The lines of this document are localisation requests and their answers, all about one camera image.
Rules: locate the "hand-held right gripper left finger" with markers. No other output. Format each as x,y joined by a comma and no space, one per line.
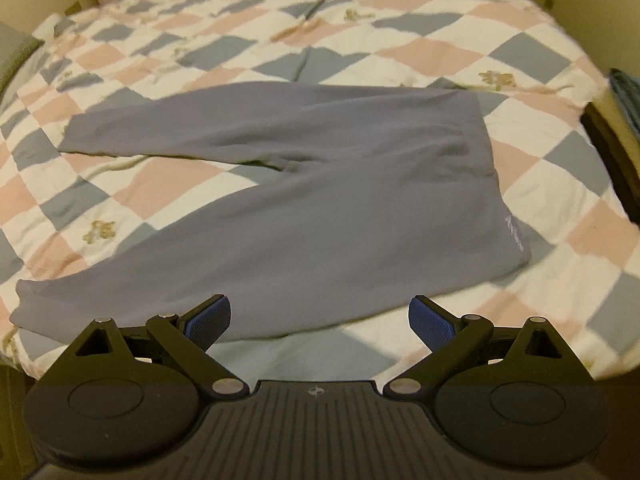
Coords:
207,317

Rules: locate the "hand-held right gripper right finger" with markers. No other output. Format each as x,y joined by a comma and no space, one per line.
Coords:
430,317

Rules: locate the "grey pants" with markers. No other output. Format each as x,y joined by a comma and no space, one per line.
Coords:
350,210

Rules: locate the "checkered quilt with bear print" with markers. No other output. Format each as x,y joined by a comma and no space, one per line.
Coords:
550,160

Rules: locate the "black folded cloth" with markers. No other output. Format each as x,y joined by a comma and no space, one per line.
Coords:
612,150

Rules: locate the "grey-green woven cushion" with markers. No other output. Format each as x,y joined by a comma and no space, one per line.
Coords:
15,55

